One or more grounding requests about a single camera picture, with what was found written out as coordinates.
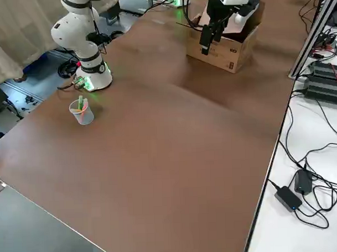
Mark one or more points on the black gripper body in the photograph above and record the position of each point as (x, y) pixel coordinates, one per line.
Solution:
(215, 15)

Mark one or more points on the brown cardboard box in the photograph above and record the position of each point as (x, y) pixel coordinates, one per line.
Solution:
(224, 55)

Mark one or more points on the black power supply brick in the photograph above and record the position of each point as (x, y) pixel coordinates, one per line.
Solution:
(327, 69)
(325, 90)

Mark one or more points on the green marker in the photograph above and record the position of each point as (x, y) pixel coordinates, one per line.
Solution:
(80, 102)

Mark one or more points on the clear plastic cup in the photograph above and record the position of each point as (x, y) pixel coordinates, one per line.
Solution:
(86, 119)

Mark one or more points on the pink marker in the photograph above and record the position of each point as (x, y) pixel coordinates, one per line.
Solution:
(83, 114)

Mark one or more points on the black adapter green light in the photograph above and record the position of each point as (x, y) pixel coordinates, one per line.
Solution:
(302, 182)

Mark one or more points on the black adapter blue light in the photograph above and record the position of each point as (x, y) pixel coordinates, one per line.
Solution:
(288, 199)

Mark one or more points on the beige curtain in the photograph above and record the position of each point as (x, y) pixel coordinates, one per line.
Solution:
(16, 40)

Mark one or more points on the aluminium frame post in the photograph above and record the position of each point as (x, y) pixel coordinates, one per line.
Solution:
(314, 29)

